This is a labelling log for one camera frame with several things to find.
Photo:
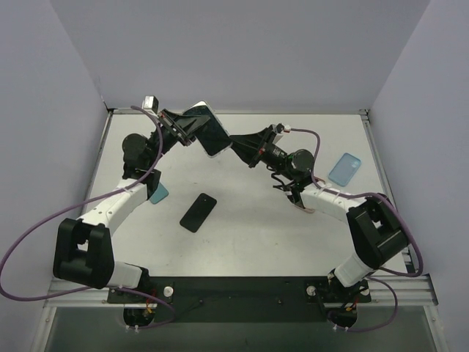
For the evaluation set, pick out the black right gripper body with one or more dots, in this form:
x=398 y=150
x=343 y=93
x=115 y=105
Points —
x=261 y=149

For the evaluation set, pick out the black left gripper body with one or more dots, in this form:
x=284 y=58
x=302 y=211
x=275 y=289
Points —
x=175 y=127

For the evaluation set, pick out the phone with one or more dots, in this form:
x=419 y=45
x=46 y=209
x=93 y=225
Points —
x=312 y=198
x=212 y=135

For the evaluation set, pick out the teal smartphone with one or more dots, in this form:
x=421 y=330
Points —
x=159 y=195

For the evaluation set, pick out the black smartphone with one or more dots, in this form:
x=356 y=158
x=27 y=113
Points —
x=198 y=212

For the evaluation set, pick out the light blue phone case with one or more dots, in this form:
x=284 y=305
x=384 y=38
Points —
x=344 y=169

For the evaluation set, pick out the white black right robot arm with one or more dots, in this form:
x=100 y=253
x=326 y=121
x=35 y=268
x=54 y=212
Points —
x=377 y=233

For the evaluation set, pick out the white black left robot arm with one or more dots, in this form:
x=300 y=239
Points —
x=84 y=252

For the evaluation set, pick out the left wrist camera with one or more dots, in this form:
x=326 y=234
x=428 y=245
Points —
x=150 y=104

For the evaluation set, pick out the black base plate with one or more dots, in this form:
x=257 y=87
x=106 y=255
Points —
x=244 y=311

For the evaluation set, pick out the aluminium front rail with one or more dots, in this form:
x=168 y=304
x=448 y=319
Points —
x=380 y=290

